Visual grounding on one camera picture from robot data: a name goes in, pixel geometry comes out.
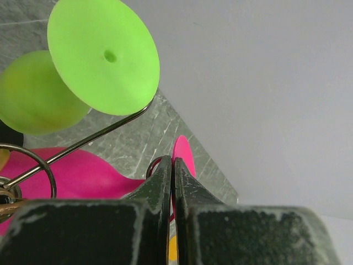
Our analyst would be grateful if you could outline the green wine glass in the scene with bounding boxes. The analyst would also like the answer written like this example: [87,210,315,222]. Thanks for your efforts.
[1,1,160,135]

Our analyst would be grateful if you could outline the orange wine glass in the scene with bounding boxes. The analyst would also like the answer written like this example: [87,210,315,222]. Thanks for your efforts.
[169,235,178,261]
[0,149,10,171]

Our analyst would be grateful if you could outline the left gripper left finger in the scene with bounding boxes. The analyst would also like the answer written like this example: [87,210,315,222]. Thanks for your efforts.
[1,156,172,264]

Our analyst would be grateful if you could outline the orange wine glass on rack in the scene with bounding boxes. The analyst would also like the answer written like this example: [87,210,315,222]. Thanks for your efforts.
[0,149,10,171]

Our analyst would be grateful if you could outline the pink wine glass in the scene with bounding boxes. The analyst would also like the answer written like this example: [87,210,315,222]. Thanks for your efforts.
[0,135,196,238]

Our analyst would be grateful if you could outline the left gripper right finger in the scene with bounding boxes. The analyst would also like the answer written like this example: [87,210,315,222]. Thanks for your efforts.
[174,158,340,264]

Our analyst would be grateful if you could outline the black wine glass rack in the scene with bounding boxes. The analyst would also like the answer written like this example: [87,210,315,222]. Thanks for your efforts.
[1,103,152,198]

